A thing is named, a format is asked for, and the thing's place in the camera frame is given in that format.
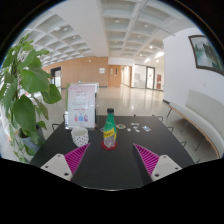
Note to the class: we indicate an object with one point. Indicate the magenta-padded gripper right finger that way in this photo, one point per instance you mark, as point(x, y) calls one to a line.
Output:
point(148, 160)

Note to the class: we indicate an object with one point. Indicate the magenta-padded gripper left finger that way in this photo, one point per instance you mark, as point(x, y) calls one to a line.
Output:
point(76, 159)

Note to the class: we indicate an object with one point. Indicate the green drink bottle yellow label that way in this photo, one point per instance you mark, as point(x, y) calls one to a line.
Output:
point(110, 128)

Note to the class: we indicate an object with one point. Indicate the white patterned cup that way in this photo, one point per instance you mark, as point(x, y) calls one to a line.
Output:
point(80, 136)

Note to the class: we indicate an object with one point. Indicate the small white sticker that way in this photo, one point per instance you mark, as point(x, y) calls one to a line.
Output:
point(135, 124)
point(129, 129)
point(137, 130)

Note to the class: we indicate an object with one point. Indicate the small blue card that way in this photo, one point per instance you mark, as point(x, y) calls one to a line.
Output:
point(146, 128)

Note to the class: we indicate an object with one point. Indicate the round printed badge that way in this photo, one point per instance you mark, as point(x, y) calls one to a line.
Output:
point(101, 129)
point(121, 126)

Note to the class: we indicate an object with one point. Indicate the pink and white sign stand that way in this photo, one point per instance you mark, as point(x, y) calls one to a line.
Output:
point(81, 105)

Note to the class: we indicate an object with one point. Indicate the long white bench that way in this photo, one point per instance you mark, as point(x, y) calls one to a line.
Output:
point(203, 120)

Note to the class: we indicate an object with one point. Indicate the glass entrance door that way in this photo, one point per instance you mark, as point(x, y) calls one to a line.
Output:
point(150, 77)

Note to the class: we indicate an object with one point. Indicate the wooden double door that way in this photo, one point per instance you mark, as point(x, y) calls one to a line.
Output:
point(114, 76)

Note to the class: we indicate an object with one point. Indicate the green potted plant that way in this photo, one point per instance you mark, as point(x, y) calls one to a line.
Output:
point(26, 83)

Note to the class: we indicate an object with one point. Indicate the framed landscape painting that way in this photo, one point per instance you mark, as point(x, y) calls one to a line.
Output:
point(208, 53)

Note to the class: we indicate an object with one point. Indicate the recessed ceiling lights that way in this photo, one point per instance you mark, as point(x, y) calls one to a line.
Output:
point(117, 20)

